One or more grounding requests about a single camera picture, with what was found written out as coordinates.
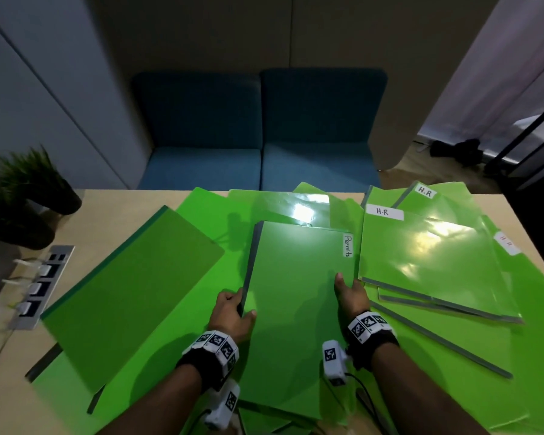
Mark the black object on floor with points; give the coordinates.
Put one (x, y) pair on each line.
(458, 151)

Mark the black marker wristband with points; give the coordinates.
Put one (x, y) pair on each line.
(374, 339)
(208, 357)

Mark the white power plug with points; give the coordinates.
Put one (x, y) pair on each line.
(34, 289)
(23, 308)
(45, 270)

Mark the grey power socket panel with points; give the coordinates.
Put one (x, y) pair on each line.
(61, 253)

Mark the person's right forearm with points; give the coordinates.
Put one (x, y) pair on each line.
(417, 394)

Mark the blue fabric sofa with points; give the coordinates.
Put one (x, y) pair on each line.
(199, 113)

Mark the person's right hand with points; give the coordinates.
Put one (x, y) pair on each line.
(356, 301)

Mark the green potted plant black pot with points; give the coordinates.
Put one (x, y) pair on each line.
(22, 226)
(54, 190)

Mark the white curtain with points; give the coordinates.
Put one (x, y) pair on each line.
(503, 63)

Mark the black metal door frame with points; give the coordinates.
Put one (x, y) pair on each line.
(532, 126)

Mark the green folder with side label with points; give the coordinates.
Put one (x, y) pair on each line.
(299, 289)

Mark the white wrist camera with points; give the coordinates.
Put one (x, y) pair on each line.
(222, 407)
(334, 364)

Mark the person's left hand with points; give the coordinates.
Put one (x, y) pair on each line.
(229, 317)

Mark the person's left forearm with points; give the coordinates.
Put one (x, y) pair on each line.
(158, 407)

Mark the pile of green folders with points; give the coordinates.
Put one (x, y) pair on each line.
(435, 253)

